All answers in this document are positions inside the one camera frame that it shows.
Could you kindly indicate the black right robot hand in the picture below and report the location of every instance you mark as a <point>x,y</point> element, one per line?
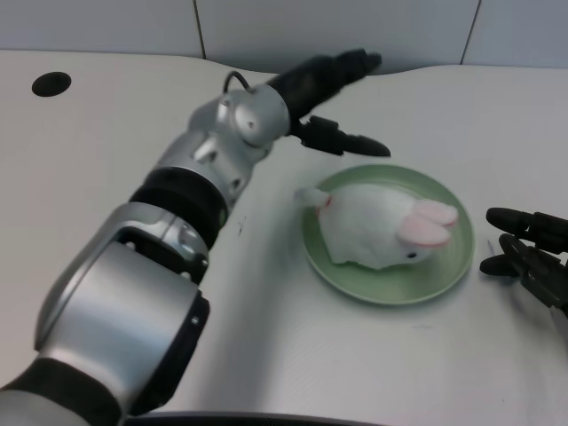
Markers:
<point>539,262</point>

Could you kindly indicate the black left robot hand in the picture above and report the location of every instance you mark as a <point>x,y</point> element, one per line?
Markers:
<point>310,84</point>

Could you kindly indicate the white plush rabbit doll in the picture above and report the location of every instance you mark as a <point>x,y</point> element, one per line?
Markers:
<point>373,226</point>

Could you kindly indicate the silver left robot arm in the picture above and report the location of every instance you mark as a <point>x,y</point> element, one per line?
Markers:
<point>146,266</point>

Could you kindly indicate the green round plate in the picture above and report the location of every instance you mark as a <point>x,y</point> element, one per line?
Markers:
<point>355,284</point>

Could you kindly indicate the black round table grommet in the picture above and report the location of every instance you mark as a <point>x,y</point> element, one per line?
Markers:
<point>51,84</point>

